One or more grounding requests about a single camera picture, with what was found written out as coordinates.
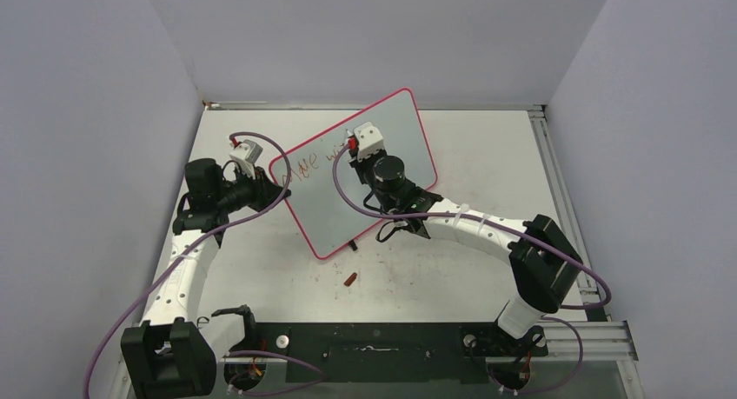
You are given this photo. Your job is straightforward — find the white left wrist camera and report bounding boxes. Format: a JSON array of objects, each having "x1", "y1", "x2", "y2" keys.
[{"x1": 229, "y1": 140, "x2": 262, "y2": 179}]

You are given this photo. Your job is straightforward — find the aluminium rail frame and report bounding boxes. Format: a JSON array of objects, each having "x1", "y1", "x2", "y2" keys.
[{"x1": 190, "y1": 103, "x2": 637, "y2": 362}]

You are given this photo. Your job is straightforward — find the purple cable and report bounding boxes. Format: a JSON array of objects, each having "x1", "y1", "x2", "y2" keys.
[
  {"x1": 83, "y1": 131, "x2": 327, "y2": 399},
  {"x1": 332, "y1": 145, "x2": 613, "y2": 396}
]

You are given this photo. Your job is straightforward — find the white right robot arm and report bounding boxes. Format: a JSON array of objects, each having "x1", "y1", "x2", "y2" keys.
[{"x1": 349, "y1": 150, "x2": 582, "y2": 354}]

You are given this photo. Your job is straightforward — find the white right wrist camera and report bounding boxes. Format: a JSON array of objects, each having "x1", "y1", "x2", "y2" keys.
[{"x1": 347, "y1": 122, "x2": 385, "y2": 162}]

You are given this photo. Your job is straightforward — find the whiteboard with pink frame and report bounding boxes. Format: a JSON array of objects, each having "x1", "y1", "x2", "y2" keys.
[{"x1": 268, "y1": 88, "x2": 438, "y2": 260}]

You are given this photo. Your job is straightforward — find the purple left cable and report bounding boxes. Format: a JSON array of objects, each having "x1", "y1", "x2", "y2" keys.
[{"x1": 83, "y1": 131, "x2": 327, "y2": 399}]

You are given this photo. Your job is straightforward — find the red marker cap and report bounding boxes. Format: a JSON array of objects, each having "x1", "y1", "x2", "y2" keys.
[{"x1": 343, "y1": 273, "x2": 358, "y2": 287}]

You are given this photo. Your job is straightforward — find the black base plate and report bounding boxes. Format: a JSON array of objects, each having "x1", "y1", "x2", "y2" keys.
[{"x1": 226, "y1": 323, "x2": 548, "y2": 384}]

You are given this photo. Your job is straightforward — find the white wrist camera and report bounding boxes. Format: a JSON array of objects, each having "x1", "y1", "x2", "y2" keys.
[
  {"x1": 229, "y1": 140, "x2": 262, "y2": 179},
  {"x1": 347, "y1": 122, "x2": 385, "y2": 162}
]

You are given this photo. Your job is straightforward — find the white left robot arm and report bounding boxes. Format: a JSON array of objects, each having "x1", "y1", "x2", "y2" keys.
[{"x1": 121, "y1": 158, "x2": 291, "y2": 398}]

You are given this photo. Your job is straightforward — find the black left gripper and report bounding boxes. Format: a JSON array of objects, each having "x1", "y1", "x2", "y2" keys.
[{"x1": 215, "y1": 163, "x2": 289, "y2": 214}]

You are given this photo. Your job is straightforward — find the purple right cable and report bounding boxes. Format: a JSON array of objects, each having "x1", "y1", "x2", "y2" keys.
[{"x1": 332, "y1": 145, "x2": 613, "y2": 396}]

